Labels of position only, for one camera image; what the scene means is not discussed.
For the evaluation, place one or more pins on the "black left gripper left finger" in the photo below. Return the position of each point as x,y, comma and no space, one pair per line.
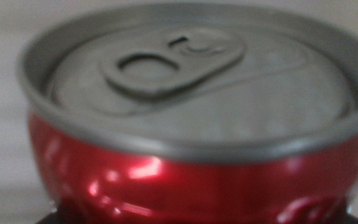
51,219

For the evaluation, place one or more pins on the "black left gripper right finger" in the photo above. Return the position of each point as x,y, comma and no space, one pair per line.
356,221

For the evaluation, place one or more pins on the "red soda can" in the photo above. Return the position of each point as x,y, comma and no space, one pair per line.
197,124

